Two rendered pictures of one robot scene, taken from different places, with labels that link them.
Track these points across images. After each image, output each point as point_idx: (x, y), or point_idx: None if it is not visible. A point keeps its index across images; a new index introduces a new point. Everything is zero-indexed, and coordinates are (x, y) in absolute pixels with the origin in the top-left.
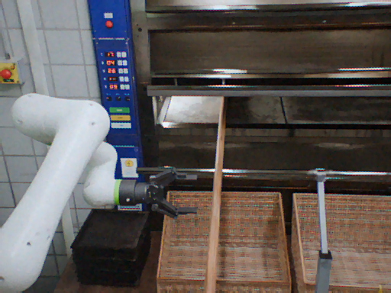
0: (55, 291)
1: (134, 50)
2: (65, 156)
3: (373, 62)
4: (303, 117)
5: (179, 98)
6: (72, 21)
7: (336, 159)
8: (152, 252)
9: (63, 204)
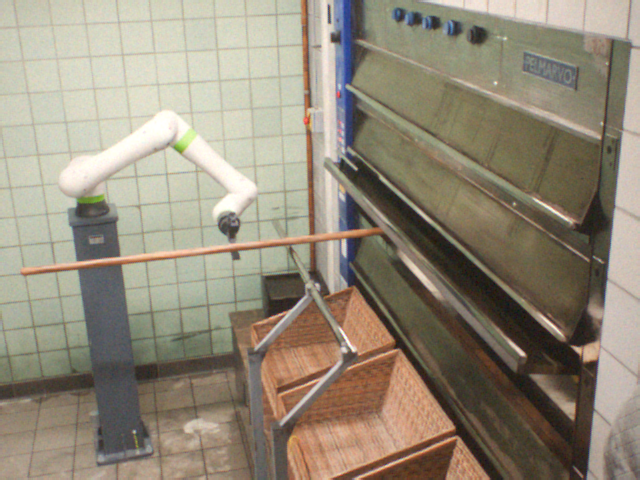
0: (251, 310)
1: (353, 125)
2: (121, 143)
3: (432, 208)
4: None
5: None
6: None
7: (426, 328)
8: (323, 337)
9: (104, 167)
